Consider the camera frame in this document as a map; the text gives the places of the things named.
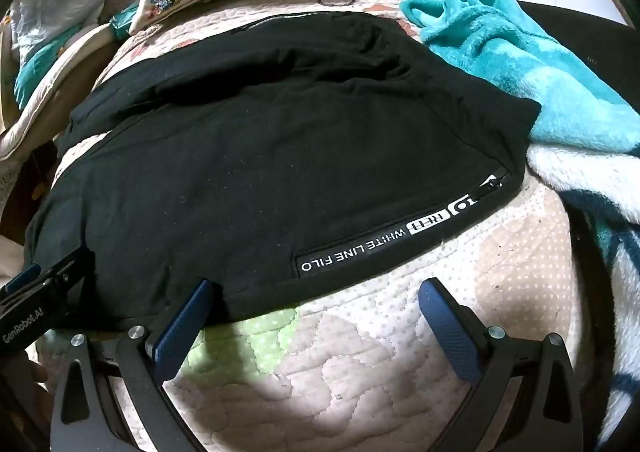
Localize black pants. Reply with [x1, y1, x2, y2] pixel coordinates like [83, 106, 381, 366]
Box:
[22, 11, 543, 328]

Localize quilted patterned bed cover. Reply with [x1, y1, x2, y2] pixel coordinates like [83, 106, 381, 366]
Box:
[0, 0, 608, 452]

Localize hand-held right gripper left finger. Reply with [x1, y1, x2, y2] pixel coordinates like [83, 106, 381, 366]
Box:
[50, 277, 215, 452]

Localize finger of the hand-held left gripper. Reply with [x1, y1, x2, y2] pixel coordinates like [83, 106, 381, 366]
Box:
[0, 247, 97, 307]

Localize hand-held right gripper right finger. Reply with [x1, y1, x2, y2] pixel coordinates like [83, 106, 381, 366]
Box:
[419, 277, 598, 452]

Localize teal wipes packet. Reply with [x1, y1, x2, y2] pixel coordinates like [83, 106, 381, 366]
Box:
[109, 1, 147, 36]

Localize beige seat cushion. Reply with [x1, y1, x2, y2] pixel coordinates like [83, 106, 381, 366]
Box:
[0, 22, 132, 160]

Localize teal and white fleece blanket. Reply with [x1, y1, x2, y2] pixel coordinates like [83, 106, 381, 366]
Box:
[399, 0, 640, 448]

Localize black furniture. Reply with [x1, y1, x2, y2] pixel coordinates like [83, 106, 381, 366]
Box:
[515, 0, 640, 100]

